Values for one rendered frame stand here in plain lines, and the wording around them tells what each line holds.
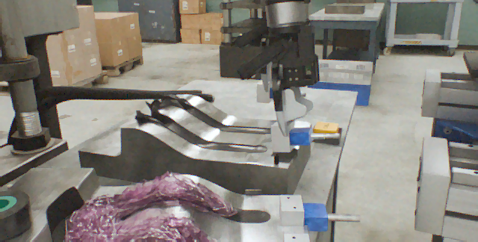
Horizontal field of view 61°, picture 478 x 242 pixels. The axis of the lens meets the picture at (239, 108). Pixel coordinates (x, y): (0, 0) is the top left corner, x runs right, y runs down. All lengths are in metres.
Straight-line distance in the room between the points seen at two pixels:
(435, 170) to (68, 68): 4.30
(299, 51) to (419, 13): 6.49
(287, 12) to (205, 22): 6.84
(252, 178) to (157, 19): 7.20
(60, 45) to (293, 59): 3.99
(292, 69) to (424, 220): 0.35
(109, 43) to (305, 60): 4.75
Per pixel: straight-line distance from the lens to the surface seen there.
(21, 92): 1.22
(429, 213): 0.61
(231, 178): 0.83
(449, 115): 1.07
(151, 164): 0.91
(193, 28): 7.74
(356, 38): 6.55
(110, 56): 5.44
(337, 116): 1.34
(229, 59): 5.02
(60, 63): 4.68
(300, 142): 0.81
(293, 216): 0.67
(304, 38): 0.78
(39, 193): 0.75
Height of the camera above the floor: 1.24
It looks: 18 degrees down
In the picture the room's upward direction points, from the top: 1 degrees counter-clockwise
